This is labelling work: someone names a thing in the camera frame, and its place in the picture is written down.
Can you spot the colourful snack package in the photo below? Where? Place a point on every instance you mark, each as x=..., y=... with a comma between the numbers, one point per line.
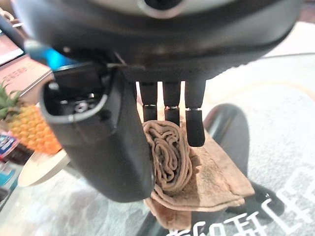
x=6, y=143

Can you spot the bright blue object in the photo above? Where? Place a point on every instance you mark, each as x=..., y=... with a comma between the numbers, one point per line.
x=59, y=59

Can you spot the round cream plate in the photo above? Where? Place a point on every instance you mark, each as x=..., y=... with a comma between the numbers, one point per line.
x=41, y=169

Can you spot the yellow pineapple with green leaves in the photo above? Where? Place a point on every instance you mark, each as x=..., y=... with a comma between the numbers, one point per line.
x=32, y=127

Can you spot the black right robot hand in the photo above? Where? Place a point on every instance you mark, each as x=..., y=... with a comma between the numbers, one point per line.
x=103, y=147

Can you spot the pink book with print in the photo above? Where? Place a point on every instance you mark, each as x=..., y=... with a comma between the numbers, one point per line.
x=27, y=73

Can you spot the teal box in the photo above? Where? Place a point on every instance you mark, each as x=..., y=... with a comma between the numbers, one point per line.
x=7, y=174

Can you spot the brown cloth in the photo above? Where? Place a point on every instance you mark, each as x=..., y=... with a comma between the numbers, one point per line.
x=211, y=177

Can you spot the reddish book with blue edge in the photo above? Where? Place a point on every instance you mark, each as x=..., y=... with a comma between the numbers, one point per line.
x=8, y=50

